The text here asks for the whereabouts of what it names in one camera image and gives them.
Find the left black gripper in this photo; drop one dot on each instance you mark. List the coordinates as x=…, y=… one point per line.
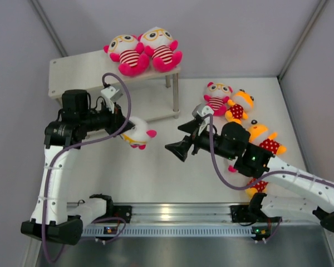
x=113, y=118

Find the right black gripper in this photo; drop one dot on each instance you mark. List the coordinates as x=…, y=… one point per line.
x=181, y=148

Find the pink panda plush face down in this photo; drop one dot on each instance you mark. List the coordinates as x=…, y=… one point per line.
x=139, y=135

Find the pink panda plush with glasses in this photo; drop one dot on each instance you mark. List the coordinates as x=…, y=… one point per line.
x=160, y=46

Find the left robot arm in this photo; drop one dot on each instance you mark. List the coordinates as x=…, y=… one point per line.
x=51, y=220

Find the pink panda plush under arm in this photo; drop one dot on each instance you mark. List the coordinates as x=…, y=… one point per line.
x=231, y=169

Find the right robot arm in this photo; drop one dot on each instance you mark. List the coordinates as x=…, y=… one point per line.
x=315, y=196

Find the white two-tier shelf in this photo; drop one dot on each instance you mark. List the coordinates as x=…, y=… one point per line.
x=154, y=95

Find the pink panda plush top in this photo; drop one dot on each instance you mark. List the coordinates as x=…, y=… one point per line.
x=217, y=96

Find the orange plush top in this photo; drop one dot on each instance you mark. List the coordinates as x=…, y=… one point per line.
x=240, y=105

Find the orange plush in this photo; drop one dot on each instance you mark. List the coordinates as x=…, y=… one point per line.
x=259, y=187
x=261, y=136
x=240, y=105

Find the orange plush middle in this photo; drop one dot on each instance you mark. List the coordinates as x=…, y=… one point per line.
x=261, y=136

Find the orange plush bottom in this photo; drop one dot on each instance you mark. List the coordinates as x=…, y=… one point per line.
x=259, y=187

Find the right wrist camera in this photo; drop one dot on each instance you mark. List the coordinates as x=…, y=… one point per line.
x=202, y=110

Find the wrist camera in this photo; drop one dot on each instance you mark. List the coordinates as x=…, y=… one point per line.
x=111, y=95
x=202, y=110

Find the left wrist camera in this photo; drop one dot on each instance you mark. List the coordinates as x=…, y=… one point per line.
x=111, y=95

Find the left black mount plate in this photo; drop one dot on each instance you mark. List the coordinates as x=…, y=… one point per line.
x=122, y=211

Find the black mount plate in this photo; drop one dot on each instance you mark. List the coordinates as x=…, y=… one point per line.
x=122, y=211
x=240, y=214

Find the aluminium rail base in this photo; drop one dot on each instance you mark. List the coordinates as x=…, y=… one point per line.
x=183, y=212

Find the right black mount plate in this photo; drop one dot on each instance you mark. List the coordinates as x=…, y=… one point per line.
x=240, y=214

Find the grey slotted cable duct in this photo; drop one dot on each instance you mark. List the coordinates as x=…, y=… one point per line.
x=97, y=231

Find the wall corner metal strip left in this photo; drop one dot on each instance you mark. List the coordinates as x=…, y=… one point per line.
x=43, y=17

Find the wall corner metal strip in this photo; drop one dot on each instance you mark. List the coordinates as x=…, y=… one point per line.
x=43, y=17
x=309, y=26

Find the wall corner metal strip right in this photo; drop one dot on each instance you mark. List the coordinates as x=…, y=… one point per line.
x=309, y=26

